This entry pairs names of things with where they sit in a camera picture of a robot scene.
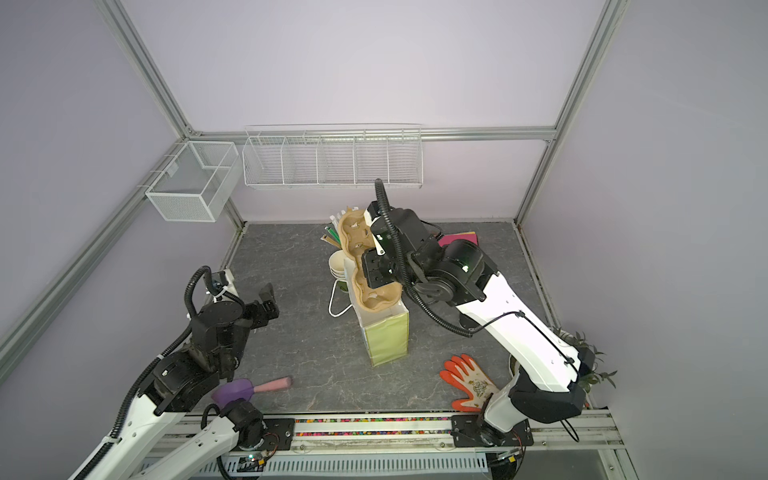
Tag brown pulp cup carrier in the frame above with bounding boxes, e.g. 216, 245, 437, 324
337, 210, 402, 313

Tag paper cups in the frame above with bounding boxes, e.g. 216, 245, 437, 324
328, 250, 348, 292

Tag green white paper bag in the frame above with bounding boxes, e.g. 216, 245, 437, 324
328, 280, 410, 367

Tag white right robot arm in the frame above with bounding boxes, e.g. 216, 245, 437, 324
363, 180, 596, 447

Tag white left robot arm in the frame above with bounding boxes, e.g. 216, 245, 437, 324
72, 266, 283, 479

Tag bundle of wrapped straws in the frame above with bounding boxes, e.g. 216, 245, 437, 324
323, 209, 349, 249

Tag orange white work glove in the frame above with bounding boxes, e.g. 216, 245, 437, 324
440, 354, 499, 413

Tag potted green plant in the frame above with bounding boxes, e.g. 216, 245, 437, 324
501, 321, 616, 393

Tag small white wire basket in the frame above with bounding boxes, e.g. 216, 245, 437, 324
146, 141, 242, 223

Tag long white wire shelf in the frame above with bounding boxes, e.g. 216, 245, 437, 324
241, 123, 424, 189

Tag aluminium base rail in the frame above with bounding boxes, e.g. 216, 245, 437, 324
182, 410, 637, 480

